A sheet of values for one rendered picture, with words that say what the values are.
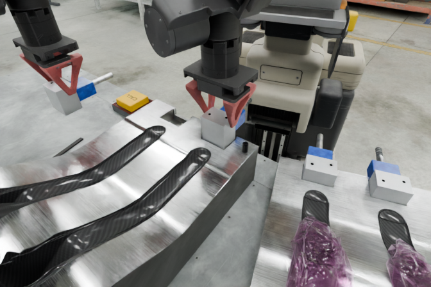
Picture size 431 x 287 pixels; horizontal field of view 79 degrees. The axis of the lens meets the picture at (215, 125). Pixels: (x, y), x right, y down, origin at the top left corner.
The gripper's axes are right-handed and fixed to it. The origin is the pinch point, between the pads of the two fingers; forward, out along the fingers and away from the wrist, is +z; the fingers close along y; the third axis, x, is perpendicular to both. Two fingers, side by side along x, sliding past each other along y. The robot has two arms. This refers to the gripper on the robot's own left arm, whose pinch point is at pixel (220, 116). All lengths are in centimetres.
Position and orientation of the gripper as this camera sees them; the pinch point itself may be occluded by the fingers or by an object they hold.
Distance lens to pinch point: 46.0
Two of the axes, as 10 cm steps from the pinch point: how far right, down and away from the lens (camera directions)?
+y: 8.0, 3.6, -4.8
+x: 6.0, -5.2, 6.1
